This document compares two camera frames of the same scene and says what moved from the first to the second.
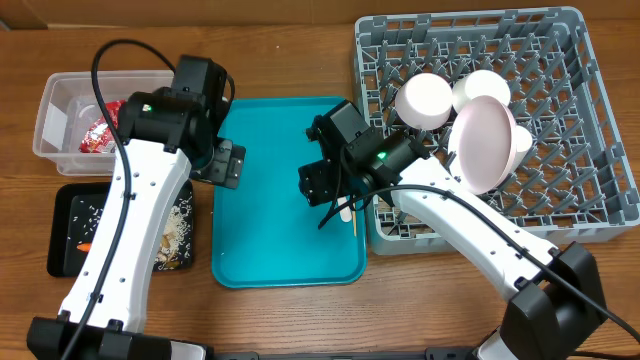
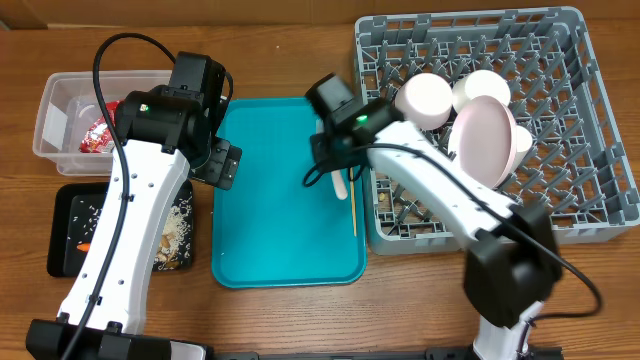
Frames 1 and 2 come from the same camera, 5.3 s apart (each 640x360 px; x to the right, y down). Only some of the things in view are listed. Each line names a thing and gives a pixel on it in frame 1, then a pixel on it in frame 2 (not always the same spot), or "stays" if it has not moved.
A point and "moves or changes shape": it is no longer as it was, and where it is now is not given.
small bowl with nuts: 424,101 stays
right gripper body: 331,178 → 340,151
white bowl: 480,83 stays
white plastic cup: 522,143 stays
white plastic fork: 346,212 moves or changes shape
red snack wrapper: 99,138 stays
